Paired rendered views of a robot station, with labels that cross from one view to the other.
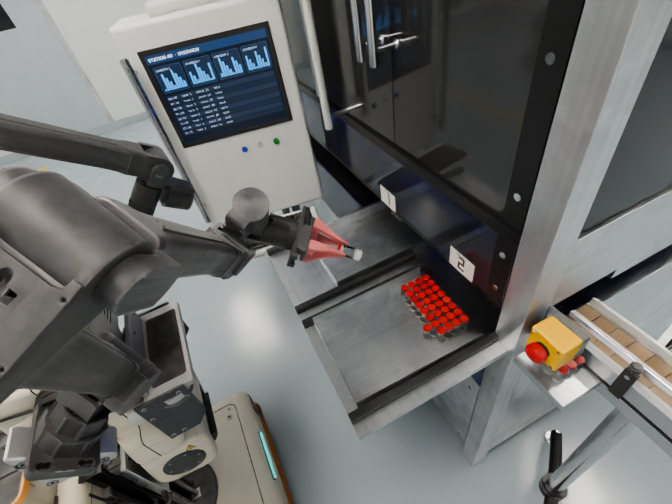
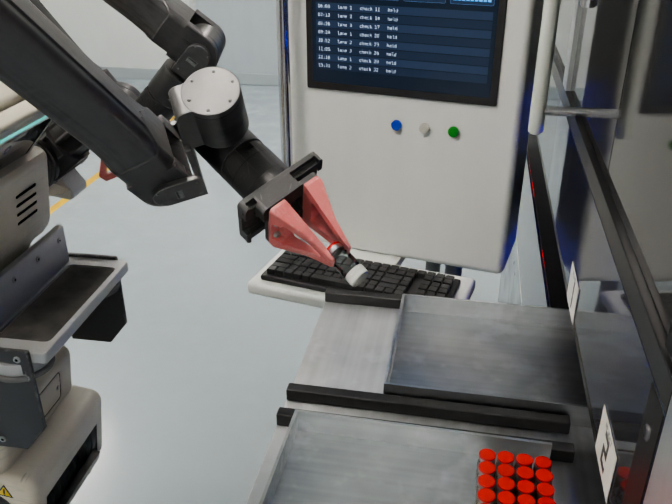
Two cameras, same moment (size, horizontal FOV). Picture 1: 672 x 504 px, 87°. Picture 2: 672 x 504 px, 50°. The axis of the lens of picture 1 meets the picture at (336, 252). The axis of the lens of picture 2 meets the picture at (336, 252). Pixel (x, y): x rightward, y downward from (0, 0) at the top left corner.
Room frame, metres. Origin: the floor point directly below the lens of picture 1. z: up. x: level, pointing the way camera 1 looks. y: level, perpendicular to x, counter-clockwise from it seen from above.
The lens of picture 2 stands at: (-0.08, -0.31, 1.55)
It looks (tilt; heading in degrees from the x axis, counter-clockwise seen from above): 27 degrees down; 27
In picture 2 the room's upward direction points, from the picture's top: straight up
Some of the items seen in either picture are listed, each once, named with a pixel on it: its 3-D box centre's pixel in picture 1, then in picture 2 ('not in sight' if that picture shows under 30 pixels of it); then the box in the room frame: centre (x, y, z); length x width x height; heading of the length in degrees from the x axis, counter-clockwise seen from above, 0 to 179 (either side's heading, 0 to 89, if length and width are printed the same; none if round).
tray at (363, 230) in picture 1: (366, 238); (501, 354); (0.86, -0.11, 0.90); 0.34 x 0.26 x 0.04; 107
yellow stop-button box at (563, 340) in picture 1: (555, 341); not in sight; (0.33, -0.39, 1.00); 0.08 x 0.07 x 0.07; 107
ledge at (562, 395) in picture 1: (560, 367); not in sight; (0.33, -0.44, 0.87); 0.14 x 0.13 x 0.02; 107
